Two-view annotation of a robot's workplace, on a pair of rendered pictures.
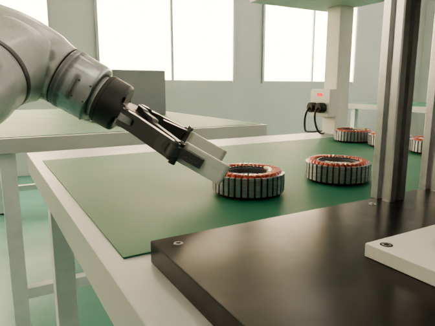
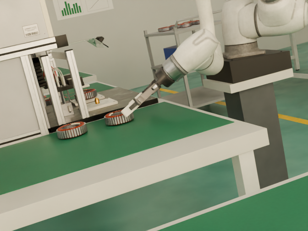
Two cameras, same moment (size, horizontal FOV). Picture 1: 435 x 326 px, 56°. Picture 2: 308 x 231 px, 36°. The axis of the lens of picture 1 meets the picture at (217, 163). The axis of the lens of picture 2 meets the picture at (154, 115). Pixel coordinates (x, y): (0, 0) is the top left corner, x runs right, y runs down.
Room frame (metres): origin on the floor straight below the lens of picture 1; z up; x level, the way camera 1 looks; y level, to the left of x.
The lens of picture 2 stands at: (2.35, 0.46, 1.13)
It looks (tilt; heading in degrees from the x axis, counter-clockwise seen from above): 12 degrees down; 192
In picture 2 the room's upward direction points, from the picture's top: 12 degrees counter-clockwise
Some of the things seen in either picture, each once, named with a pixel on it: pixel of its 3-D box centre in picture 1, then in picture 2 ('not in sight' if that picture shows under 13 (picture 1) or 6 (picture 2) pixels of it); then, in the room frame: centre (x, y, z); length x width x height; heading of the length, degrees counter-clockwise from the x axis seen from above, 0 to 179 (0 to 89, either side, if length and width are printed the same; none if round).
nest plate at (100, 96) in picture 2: not in sight; (86, 99); (0.09, -0.35, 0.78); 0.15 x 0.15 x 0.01; 30
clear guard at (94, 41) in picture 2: not in sight; (70, 48); (0.04, -0.38, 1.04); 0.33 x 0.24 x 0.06; 120
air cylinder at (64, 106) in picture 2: not in sight; (65, 108); (0.37, -0.35, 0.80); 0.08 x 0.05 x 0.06; 30
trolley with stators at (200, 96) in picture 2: not in sight; (193, 65); (-2.59, -0.09, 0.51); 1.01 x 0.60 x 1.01; 30
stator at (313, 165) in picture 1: (337, 169); (71, 130); (0.71, -0.21, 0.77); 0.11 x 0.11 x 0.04
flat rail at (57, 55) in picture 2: not in sight; (58, 55); (0.24, -0.37, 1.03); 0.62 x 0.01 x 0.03; 30
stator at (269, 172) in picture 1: (248, 180); (118, 117); (0.62, -0.05, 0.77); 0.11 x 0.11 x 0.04
